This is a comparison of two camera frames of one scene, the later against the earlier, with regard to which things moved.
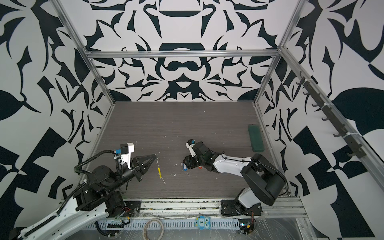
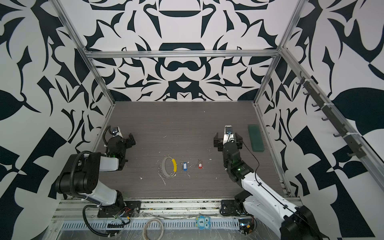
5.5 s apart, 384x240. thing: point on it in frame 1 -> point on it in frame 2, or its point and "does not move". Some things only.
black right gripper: x=188 y=160 -> x=219 y=140
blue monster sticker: x=203 y=222 does not move
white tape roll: x=144 y=233 does not move
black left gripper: x=137 y=165 -> x=126 y=143
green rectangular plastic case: x=256 y=138 does not move
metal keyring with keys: x=158 y=166 -> x=162 y=166
